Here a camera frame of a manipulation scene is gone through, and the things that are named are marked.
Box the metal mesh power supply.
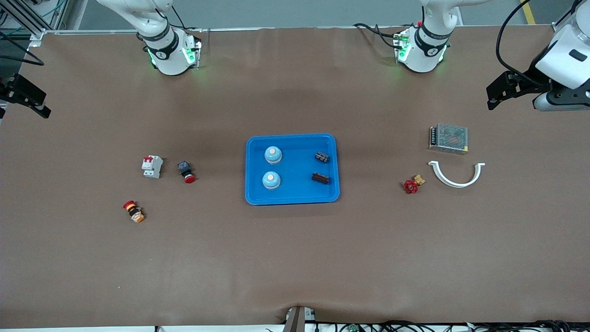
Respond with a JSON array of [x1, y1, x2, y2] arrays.
[[428, 123, 469, 155]]

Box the brass valve red handwheel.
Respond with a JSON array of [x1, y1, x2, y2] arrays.
[[404, 174, 426, 195]]

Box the red button black body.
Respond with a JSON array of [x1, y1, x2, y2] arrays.
[[177, 160, 196, 184]]

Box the blue plastic tray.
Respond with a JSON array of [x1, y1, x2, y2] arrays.
[[245, 133, 341, 206]]

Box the brown table mat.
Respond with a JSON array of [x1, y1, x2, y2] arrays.
[[0, 25, 590, 329]]

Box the aluminium frame post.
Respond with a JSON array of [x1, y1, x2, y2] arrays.
[[552, 7, 579, 36]]

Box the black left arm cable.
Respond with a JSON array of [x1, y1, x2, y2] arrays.
[[496, 0, 554, 88]]

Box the aluminium frame with rail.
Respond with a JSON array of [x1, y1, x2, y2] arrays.
[[0, 0, 277, 47]]

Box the white curved plastic bracket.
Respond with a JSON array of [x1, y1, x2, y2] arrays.
[[428, 160, 486, 188]]

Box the white circuit breaker red switch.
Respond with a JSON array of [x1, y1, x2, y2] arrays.
[[141, 155, 164, 179]]

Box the red button yellow ring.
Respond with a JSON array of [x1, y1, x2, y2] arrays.
[[123, 200, 146, 224]]

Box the black base cables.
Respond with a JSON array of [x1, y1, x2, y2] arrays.
[[353, 22, 402, 49]]

